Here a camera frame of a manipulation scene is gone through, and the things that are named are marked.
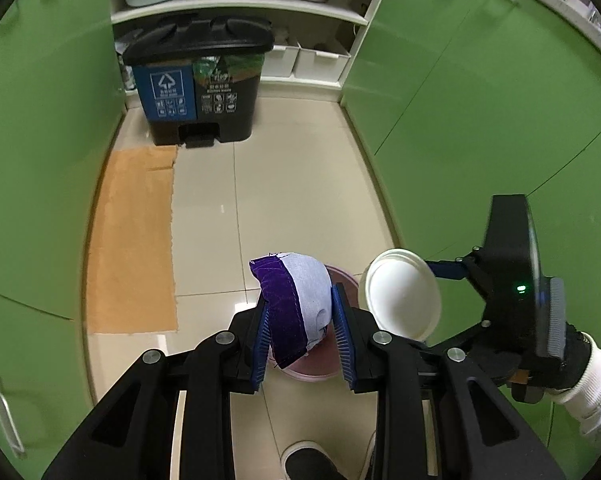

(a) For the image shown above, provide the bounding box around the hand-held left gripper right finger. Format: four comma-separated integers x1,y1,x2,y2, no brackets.
331,284,566,480

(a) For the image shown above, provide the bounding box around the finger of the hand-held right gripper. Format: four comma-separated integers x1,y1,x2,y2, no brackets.
421,320,491,366
425,247,486,283

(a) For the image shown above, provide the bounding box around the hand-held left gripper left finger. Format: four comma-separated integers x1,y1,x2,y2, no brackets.
43,296,274,480

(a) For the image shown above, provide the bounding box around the pink plastic basin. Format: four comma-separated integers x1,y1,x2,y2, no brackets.
268,264,361,383

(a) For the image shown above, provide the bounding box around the purple and white cloth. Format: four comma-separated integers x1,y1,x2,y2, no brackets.
249,251,337,370

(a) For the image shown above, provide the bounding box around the black two-compartment trash bin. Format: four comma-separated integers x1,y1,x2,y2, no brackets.
123,14,274,149

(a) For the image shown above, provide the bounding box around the person's right forearm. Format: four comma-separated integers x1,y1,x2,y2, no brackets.
553,332,601,441

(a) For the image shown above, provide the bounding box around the person's right hand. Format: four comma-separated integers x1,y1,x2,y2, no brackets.
551,324,597,393

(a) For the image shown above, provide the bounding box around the white shoe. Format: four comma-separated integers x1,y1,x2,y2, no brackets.
280,440,349,480

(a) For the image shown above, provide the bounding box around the green cabinet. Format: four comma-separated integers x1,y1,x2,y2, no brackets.
341,0,601,461
0,0,127,463

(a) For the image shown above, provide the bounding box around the white storage box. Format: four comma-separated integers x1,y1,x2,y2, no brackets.
260,44,301,78
293,47,352,83

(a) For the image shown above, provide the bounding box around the white shelf unit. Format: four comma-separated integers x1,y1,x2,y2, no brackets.
109,0,370,86

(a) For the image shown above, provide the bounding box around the metal cabinet handle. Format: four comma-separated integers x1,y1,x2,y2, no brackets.
0,374,27,459

